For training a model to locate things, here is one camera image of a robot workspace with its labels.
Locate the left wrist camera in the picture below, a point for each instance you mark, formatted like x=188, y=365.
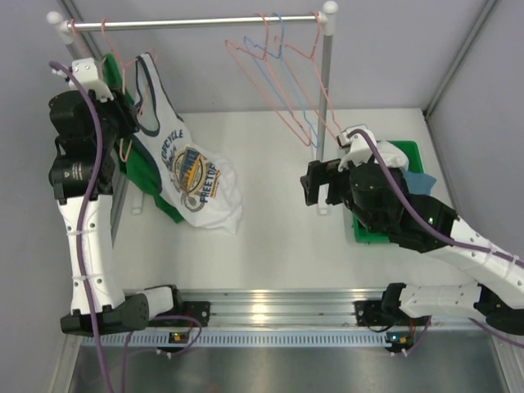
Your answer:
x=86, y=71

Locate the green plastic bin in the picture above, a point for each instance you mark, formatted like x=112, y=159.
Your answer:
x=354, y=230

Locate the white garment in bin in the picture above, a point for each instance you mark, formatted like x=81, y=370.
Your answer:
x=392, y=156

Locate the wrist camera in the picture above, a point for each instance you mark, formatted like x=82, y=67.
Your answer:
x=86, y=71
x=358, y=152

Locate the clothes rack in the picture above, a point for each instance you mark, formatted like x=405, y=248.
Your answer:
x=266, y=154

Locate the white navy-trimmed tank top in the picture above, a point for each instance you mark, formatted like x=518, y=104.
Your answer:
x=199, y=184

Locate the pink hanger with green top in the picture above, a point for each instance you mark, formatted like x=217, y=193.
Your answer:
x=122, y=154

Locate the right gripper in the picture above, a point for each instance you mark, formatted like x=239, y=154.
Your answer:
x=320, y=173

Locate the green tank top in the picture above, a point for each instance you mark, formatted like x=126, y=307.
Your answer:
x=136, y=168

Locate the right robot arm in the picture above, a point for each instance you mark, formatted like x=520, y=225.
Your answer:
x=430, y=227

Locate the perforated cable duct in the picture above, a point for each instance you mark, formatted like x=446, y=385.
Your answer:
x=243, y=339

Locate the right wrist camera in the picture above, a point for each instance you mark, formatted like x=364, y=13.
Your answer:
x=358, y=152

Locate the blue garment in bin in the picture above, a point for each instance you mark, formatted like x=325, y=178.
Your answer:
x=418, y=183

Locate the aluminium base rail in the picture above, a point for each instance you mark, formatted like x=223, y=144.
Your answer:
x=280, y=309

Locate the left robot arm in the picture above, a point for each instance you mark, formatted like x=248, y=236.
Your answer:
x=81, y=178

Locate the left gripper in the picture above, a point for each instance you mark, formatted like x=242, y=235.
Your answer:
x=124, y=113

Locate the blue wire hanger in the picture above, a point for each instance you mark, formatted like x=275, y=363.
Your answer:
x=282, y=82

